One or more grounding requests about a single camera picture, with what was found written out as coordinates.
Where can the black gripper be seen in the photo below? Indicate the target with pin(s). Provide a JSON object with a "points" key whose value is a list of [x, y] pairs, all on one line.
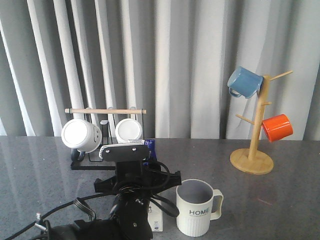
{"points": [[142, 178]]}

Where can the blue white milk carton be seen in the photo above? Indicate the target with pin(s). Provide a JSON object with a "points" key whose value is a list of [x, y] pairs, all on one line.
{"points": [[155, 215]]}

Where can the white HOME mug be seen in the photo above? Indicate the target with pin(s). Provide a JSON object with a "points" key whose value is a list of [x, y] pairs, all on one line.
{"points": [[198, 204]]}

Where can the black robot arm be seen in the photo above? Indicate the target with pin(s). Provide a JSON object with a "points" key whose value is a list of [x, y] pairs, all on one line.
{"points": [[127, 220]]}

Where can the white ribbed mug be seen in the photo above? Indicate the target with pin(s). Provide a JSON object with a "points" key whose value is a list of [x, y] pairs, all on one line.
{"points": [[128, 129]]}

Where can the white smiley face mug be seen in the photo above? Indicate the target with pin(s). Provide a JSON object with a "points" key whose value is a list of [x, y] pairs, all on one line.
{"points": [[82, 137]]}

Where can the wooden mug tree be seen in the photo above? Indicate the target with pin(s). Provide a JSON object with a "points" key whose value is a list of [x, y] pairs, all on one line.
{"points": [[251, 160]]}

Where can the grey pleated curtain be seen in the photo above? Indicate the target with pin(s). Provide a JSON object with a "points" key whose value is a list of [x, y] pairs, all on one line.
{"points": [[172, 58]]}

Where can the blue enamel mug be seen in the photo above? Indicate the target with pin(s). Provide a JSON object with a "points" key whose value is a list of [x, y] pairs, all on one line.
{"points": [[243, 82]]}

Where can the orange enamel mug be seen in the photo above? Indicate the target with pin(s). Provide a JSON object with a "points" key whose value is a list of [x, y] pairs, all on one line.
{"points": [[277, 127]]}

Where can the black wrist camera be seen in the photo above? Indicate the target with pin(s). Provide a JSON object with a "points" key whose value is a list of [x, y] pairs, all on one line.
{"points": [[124, 152]]}

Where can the black wire mug rack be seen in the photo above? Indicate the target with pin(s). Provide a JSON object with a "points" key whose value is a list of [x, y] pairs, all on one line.
{"points": [[91, 160]]}

